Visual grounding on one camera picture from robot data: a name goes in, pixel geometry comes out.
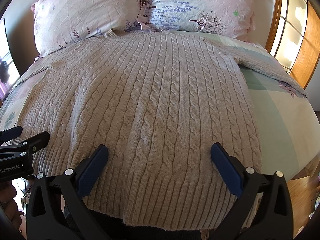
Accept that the pink lavender-print right pillow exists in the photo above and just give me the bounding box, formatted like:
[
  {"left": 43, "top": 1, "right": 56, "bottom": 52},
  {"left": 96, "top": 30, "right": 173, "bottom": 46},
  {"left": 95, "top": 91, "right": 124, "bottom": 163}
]
[{"left": 138, "top": 0, "right": 255, "bottom": 42}]

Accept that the pastel patchwork bed sheet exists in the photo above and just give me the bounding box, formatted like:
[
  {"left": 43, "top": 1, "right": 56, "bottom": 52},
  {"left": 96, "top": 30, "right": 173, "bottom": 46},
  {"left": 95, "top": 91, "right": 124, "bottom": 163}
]
[{"left": 1, "top": 31, "right": 319, "bottom": 179}]

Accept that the wooden framed glass door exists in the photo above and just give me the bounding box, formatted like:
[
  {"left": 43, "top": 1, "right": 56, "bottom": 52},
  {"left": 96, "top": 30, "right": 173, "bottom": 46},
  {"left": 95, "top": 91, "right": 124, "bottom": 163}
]
[{"left": 265, "top": 0, "right": 319, "bottom": 88}]

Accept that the person's left hand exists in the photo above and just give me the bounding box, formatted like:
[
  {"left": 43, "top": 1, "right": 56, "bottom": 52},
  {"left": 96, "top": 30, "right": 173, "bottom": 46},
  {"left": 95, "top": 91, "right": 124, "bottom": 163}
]
[{"left": 0, "top": 180, "right": 22, "bottom": 229}]

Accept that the beige cable-knit sweater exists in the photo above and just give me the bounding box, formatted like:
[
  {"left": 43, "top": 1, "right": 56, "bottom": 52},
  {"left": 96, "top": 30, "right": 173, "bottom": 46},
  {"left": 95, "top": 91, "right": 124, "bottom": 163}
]
[{"left": 17, "top": 31, "right": 302, "bottom": 230}]

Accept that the pink floral left pillow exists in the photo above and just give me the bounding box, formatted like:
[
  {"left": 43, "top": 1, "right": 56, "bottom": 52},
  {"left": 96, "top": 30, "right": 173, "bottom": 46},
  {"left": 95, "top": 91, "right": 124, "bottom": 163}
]
[{"left": 31, "top": 0, "right": 142, "bottom": 57}]

